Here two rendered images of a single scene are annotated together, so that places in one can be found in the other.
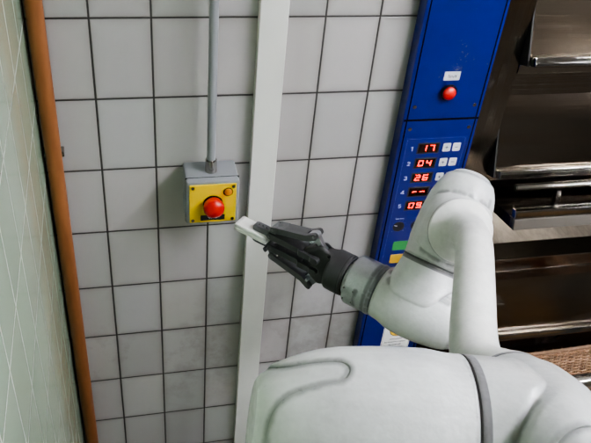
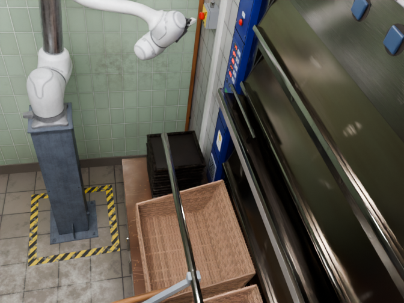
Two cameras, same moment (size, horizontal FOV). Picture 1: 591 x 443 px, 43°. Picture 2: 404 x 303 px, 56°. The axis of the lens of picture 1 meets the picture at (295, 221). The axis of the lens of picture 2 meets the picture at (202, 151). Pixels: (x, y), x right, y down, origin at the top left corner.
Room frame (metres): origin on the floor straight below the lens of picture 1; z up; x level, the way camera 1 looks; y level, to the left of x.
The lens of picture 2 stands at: (1.14, -1.78, 2.40)
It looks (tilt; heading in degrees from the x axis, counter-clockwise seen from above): 45 degrees down; 87
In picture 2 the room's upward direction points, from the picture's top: 9 degrees clockwise
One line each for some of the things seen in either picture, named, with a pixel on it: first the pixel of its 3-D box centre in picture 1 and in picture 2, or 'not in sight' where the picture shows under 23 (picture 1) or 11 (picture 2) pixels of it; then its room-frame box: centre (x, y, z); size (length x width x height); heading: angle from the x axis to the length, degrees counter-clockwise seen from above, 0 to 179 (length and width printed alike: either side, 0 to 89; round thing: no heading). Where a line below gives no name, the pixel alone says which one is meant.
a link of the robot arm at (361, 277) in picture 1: (364, 284); not in sight; (0.95, -0.13, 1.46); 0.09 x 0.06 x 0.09; 151
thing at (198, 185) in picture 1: (210, 192); (210, 15); (1.16, 0.17, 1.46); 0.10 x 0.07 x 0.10; 106
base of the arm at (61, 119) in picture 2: not in sight; (45, 112); (0.36, -0.30, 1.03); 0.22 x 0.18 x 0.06; 19
